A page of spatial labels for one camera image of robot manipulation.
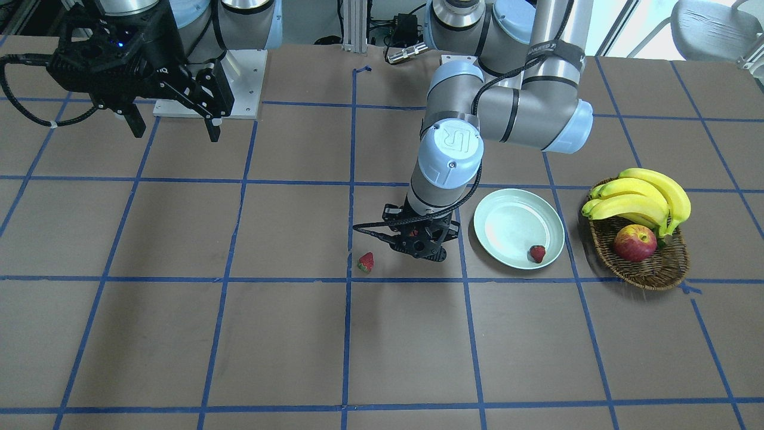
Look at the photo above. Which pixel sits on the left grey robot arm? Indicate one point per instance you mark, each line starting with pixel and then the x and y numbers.
pixel 521 89

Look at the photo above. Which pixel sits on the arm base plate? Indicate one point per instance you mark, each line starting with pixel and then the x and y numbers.
pixel 447 58
pixel 245 70

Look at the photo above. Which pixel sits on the yellow banana bunch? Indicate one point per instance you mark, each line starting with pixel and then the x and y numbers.
pixel 645 196

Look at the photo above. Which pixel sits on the grey office chair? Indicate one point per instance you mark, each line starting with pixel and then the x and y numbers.
pixel 711 31

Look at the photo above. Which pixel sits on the red apple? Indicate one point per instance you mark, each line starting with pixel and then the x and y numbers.
pixel 635 243

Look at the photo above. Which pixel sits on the aluminium frame post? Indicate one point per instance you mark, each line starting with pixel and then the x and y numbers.
pixel 355 15

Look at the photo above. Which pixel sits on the light green plate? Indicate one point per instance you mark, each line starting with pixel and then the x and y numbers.
pixel 508 222

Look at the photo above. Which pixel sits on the brown wicker basket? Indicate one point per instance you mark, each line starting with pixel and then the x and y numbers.
pixel 665 269

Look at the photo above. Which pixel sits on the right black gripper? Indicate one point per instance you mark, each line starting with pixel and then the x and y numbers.
pixel 156 49

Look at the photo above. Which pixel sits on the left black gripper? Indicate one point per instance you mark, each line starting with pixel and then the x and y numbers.
pixel 391 213

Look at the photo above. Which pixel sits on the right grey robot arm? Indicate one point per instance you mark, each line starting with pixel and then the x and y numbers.
pixel 208 29

